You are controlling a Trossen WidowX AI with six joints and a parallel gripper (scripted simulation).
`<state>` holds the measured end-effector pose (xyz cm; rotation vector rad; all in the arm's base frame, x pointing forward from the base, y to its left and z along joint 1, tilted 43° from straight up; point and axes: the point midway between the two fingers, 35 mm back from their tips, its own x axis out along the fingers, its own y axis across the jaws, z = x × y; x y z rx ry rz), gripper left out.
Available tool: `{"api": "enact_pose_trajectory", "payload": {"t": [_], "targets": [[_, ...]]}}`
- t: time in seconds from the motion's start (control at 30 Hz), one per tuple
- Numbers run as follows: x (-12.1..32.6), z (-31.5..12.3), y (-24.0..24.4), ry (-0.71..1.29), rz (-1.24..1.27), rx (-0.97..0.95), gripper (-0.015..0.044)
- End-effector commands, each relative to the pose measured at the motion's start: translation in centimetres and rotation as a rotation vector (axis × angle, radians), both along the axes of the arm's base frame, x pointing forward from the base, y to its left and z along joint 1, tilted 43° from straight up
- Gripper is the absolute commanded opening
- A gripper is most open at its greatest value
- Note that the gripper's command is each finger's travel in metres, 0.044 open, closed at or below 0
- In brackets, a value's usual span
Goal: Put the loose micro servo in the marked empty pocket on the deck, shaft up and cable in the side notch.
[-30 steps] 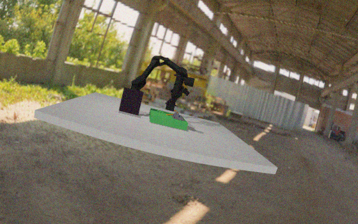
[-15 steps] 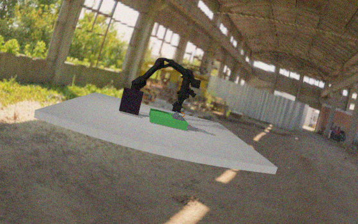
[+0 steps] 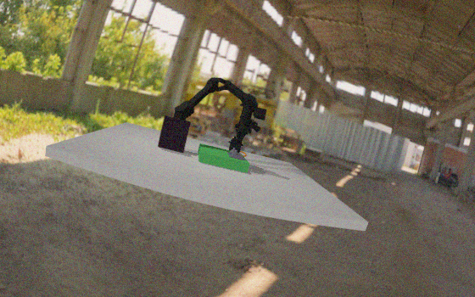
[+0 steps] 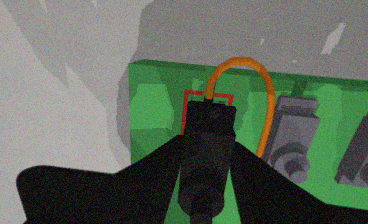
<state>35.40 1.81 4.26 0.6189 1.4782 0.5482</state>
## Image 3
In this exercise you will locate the green flat plate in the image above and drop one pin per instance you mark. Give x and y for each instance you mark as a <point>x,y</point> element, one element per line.
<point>223,158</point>

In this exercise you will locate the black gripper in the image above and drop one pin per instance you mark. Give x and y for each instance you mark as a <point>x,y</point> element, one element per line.
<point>243,127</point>

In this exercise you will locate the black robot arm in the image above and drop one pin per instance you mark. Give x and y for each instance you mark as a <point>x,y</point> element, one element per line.
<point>249,103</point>

